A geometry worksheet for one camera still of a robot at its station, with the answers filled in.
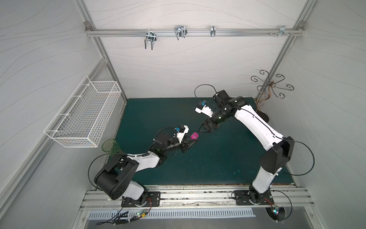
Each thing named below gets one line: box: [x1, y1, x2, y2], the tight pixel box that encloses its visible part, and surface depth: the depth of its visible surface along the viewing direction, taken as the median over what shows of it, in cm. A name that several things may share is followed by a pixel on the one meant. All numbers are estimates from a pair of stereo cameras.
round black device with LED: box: [264, 205, 287, 223], surface depth 73 cm
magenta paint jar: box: [190, 132, 199, 140], surface depth 76 cm
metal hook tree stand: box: [250, 69, 295, 112], surface depth 88 cm
